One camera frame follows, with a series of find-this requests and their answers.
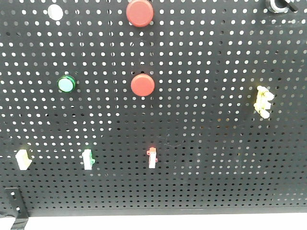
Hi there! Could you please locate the lower red mushroom button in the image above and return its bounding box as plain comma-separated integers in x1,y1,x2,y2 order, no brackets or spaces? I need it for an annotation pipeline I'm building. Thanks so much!
130,74,155,97

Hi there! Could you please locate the red mushroom button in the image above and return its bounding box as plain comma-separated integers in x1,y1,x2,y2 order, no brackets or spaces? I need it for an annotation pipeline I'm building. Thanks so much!
126,0,154,27
130,74,155,97

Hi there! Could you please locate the black perforated pegboard panel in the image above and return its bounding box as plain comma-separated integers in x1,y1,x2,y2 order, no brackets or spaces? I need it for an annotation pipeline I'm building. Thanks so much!
0,0,307,217

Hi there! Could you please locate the green round push button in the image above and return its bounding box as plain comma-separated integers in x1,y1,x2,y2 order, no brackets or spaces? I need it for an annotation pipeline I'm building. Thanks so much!
57,75,76,92

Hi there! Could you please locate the upper red mushroom button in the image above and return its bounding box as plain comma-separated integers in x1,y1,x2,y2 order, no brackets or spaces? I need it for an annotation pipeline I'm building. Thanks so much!
126,0,154,27

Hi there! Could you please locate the white round button top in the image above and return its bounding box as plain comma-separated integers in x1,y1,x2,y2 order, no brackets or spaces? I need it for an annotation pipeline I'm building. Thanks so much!
47,4,64,21

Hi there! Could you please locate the white height-adjustable desk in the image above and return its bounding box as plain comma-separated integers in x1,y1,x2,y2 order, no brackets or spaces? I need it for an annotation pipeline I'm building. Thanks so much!
25,213,307,230

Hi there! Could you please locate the white toggle switch red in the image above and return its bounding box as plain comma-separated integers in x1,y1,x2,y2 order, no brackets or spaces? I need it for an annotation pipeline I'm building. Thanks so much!
147,147,158,169

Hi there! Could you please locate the white toggle switch green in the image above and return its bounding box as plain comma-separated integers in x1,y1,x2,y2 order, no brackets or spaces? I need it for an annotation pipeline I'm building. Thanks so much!
82,149,95,170

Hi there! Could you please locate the yellow lever switch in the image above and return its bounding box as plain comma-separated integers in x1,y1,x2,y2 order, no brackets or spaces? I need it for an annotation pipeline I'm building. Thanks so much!
254,85,274,119

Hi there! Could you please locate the white toggle switch yellow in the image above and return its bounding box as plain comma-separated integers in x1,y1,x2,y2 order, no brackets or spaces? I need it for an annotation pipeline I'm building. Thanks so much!
15,149,32,171

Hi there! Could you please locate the left black clamp bracket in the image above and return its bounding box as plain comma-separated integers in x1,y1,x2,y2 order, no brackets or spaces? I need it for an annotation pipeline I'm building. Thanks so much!
5,187,29,230

